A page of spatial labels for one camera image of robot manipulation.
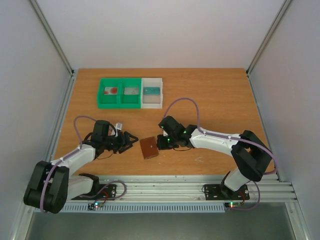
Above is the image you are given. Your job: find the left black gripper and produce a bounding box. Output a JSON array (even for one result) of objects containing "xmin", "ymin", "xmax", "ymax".
[{"xmin": 103, "ymin": 131, "xmax": 139, "ymax": 154}]

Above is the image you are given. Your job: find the brown leather card holder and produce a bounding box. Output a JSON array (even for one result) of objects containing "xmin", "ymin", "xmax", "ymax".
[{"xmin": 139, "ymin": 136, "xmax": 159, "ymax": 160}]

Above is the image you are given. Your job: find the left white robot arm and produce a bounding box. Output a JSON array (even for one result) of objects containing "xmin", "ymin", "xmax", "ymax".
[{"xmin": 23, "ymin": 120, "xmax": 139, "ymax": 214}]

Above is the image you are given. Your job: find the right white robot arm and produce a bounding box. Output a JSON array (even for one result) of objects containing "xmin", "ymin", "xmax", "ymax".
[{"xmin": 157, "ymin": 116, "xmax": 273, "ymax": 200}]

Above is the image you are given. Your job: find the red dotted card in bin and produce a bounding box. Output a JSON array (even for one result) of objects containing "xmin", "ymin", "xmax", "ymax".
[{"xmin": 103, "ymin": 86, "xmax": 118, "ymax": 95}]

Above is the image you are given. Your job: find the teal card in bin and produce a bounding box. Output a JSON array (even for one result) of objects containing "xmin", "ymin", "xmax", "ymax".
[{"xmin": 143, "ymin": 86, "xmax": 161, "ymax": 96}]

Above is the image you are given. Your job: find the green two-compartment bin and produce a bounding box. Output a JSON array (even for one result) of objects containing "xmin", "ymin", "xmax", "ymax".
[{"xmin": 96, "ymin": 77, "xmax": 142, "ymax": 109}]

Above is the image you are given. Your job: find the white translucent bin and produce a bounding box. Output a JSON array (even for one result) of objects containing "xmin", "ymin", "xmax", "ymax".
[{"xmin": 140, "ymin": 77, "xmax": 163, "ymax": 109}]

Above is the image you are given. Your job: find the left green circuit board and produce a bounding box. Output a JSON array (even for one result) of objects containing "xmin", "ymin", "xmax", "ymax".
[{"xmin": 87, "ymin": 202, "xmax": 104, "ymax": 211}]

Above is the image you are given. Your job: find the green circuit board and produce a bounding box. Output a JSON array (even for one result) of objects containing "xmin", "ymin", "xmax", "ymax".
[
  {"xmin": 224, "ymin": 201, "xmax": 243, "ymax": 209},
  {"xmin": 87, "ymin": 202, "xmax": 104, "ymax": 211}
]

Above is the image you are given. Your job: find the right green circuit board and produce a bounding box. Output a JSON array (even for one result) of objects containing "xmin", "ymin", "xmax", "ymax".
[{"xmin": 224, "ymin": 201, "xmax": 243, "ymax": 209}]

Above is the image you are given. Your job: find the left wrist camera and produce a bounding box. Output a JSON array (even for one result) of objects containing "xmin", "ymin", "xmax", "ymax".
[{"xmin": 115, "ymin": 122, "xmax": 123, "ymax": 137}]

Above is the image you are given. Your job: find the aluminium rail frame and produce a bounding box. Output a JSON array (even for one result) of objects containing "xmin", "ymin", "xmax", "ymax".
[{"xmin": 22, "ymin": 174, "xmax": 298, "ymax": 203}]

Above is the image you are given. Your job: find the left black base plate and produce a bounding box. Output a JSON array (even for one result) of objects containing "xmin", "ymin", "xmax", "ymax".
[{"xmin": 72, "ymin": 184, "xmax": 117, "ymax": 201}]

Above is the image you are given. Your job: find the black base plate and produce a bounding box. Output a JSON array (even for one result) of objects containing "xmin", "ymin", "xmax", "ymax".
[
  {"xmin": 72, "ymin": 184, "xmax": 117, "ymax": 201},
  {"xmin": 201, "ymin": 184, "xmax": 250, "ymax": 201}
]

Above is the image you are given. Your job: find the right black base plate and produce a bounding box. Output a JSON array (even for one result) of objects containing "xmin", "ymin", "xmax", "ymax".
[{"xmin": 201, "ymin": 184, "xmax": 250, "ymax": 201}]

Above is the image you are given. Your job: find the grey slotted cable duct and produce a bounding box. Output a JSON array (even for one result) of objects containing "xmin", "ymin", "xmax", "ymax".
[{"xmin": 61, "ymin": 202, "xmax": 225, "ymax": 214}]

